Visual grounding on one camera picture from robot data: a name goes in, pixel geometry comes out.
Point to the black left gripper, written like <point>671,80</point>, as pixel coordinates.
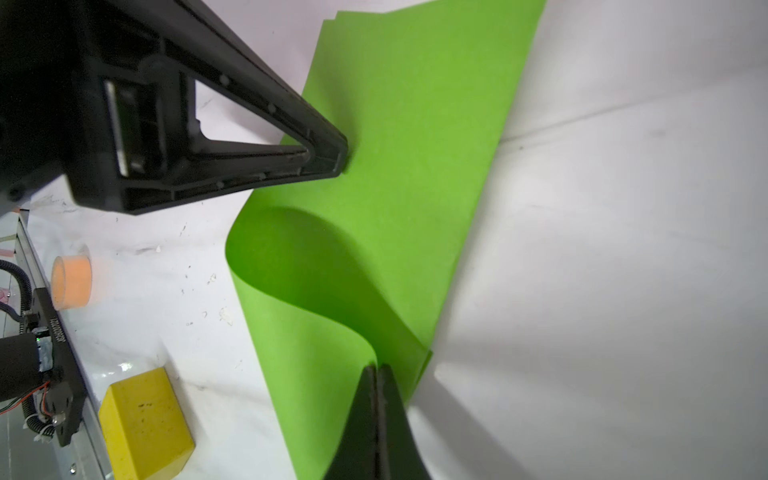
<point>104,93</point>

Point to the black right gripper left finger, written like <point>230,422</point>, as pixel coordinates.
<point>356,455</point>

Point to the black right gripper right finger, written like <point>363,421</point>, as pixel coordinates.
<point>397,455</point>

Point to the green square paper sheet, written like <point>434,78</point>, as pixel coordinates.
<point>338,274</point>

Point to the yellow sponge block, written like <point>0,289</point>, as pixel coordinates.
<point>144,428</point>

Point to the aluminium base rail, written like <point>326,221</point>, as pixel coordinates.
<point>49,427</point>

